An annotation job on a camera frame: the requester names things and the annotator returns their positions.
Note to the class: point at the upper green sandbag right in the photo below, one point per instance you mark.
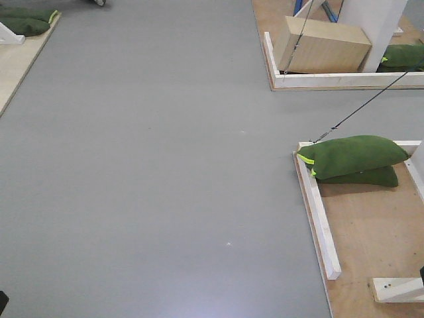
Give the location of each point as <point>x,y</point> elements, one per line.
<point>343,156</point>

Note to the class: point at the green sandbag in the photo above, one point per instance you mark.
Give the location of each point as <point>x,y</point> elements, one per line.
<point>402,58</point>
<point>45,15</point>
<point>385,176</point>
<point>25,26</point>
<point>343,156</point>

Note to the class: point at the light wooden box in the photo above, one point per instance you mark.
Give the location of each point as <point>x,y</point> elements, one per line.
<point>318,47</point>

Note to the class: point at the plywood platform far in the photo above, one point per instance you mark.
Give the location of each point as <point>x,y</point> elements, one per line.
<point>269,15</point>

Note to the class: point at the lower green sandbag right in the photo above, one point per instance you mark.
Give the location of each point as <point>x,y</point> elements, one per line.
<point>385,176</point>

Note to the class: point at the plywood base platform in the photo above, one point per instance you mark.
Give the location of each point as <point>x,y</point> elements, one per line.
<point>378,233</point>

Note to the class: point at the blue metal strut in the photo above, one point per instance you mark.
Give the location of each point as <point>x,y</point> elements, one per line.
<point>324,10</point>

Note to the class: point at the green sandbag far right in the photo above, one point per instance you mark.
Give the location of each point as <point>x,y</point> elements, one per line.
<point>402,58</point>

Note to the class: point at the plywood platform left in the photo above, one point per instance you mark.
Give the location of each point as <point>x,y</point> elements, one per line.
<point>16,61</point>

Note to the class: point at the green sandbag top left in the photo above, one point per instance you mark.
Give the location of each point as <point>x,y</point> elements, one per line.
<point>45,15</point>

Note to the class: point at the green sandbag left lower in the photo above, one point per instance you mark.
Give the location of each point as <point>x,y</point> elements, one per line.
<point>25,26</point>

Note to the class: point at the black robot part right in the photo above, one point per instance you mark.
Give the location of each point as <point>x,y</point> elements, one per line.
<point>422,274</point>

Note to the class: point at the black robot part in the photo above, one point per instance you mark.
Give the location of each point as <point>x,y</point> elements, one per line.
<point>422,274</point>
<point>4,299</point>

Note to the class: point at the black robot part left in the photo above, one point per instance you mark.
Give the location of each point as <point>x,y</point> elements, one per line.
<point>4,299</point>

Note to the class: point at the white far base frame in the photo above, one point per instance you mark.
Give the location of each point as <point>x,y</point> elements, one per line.
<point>347,81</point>

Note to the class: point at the white wooden base frame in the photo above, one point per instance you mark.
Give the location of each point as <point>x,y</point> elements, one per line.
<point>323,239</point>

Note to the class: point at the white wooden bracket foot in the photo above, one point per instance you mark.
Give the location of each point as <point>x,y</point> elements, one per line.
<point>397,290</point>

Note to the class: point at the white upright wall panel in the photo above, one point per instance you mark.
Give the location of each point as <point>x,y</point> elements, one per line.
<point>379,20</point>

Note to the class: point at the white bracket top left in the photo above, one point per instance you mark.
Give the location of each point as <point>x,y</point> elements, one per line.
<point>8,37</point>

